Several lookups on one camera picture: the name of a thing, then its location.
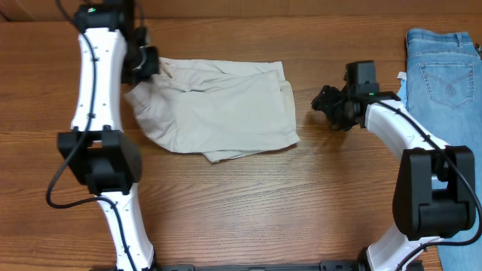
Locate blue denim jeans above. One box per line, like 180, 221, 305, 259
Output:
404, 28, 482, 271

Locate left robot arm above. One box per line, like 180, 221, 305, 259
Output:
46, 0, 159, 271

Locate light blue garment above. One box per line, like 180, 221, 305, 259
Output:
397, 72, 408, 109

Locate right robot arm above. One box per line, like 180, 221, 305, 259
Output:
311, 60, 481, 271

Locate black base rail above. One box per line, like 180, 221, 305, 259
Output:
154, 260, 368, 271

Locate beige khaki shorts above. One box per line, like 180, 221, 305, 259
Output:
125, 58, 300, 163

